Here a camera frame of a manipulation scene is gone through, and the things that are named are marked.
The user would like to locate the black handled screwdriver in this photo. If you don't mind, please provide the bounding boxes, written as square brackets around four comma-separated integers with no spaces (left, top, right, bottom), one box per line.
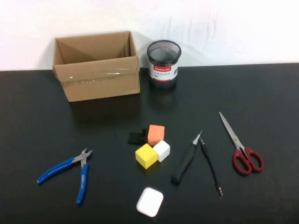
[171,130,203,185]

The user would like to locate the red handled scissors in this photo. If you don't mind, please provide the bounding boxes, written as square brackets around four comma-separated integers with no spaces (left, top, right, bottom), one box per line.
[218,112,264,176]

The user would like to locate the blue handled cutting pliers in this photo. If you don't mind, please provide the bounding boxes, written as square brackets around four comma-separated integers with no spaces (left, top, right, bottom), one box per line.
[36,147,93,205]

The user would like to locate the orange cube block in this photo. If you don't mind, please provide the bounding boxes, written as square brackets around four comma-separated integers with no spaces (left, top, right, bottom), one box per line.
[147,124,165,147]

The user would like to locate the black foam block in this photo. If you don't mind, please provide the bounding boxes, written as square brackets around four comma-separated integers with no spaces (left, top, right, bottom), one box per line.
[127,127,150,145]

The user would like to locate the black mesh pen holder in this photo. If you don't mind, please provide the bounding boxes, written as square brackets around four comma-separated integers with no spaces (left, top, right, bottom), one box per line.
[146,40,182,91]

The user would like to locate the white cube block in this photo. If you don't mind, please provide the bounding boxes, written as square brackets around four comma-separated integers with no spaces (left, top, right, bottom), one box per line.
[153,140,171,162]

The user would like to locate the yellow cube block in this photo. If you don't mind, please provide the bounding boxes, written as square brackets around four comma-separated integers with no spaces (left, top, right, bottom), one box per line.
[135,143,158,170]

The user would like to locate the brown cardboard box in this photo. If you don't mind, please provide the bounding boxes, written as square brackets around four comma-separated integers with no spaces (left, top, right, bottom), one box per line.
[52,30,141,103]

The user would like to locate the white earbuds case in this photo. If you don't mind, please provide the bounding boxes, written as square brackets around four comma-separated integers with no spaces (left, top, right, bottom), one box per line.
[136,187,164,218]

